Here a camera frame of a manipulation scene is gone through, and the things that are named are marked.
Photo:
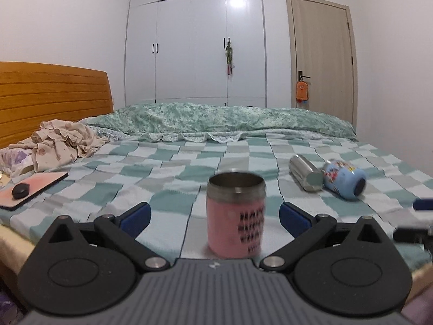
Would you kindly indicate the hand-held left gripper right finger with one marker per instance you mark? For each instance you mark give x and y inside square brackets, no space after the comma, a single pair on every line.
[295,218]

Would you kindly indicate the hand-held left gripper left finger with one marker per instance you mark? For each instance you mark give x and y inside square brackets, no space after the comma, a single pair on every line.
[135,218]

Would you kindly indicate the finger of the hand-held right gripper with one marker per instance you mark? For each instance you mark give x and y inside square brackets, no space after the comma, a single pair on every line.
[413,235]
[423,204]

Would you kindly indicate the pink steel-lined cup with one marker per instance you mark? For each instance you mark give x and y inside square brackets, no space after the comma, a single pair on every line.
[230,225]

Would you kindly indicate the silver steel cup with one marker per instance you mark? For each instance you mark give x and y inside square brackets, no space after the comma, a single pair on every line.
[302,171]

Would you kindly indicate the blue printed cup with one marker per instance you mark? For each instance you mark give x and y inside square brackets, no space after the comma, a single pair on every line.
[341,180]

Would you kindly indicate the checkered green bed sheet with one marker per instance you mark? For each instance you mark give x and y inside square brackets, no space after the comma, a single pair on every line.
[169,182]

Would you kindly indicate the pink mouse pad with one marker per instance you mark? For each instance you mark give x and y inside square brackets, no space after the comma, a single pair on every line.
[44,182]

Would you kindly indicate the beige patterned clothes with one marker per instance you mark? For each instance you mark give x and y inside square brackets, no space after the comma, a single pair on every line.
[57,145]

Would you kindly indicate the black oval mouse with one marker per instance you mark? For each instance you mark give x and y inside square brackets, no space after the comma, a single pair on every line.
[21,191]

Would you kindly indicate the green floral quilt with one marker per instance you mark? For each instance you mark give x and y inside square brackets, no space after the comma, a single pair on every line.
[203,118]

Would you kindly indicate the purple floral pillow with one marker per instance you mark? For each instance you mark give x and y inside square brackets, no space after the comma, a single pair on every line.
[13,160]

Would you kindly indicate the wooden bed headboard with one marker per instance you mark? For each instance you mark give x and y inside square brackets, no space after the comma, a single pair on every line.
[50,101]

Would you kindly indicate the beige wooden door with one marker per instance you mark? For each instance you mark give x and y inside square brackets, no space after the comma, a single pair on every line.
[321,57]

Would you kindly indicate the hanging tassel ornament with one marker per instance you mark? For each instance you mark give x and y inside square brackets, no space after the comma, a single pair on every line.
[229,57]

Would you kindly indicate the white wardrobe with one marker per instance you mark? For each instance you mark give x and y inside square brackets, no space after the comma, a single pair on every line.
[189,50]

